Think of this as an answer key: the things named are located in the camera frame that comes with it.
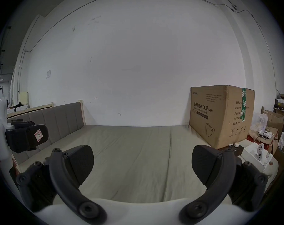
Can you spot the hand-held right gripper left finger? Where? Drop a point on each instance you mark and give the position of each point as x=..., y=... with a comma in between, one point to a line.
x=62, y=177

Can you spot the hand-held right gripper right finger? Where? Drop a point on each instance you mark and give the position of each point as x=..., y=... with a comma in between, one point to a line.
x=224, y=179

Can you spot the open white box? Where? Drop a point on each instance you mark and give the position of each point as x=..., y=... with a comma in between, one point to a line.
x=248, y=153

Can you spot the grey padded headboard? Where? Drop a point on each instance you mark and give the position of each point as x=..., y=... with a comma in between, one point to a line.
x=60, y=123

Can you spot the white hand controller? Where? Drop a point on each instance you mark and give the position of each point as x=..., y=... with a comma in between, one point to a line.
x=259, y=150

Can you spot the large brown cardboard carton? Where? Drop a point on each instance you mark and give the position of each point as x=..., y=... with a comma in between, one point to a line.
x=214, y=116

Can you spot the clear plastic bag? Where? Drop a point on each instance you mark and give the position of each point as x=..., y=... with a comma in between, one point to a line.
x=261, y=123

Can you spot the low brown carton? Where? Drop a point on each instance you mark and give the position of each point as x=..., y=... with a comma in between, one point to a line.
x=272, y=118

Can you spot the bed with beige sheet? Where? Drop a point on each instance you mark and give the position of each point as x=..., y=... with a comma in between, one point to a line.
x=137, y=153

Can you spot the cluttered shelf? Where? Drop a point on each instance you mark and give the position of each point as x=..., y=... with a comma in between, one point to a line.
x=283, y=102

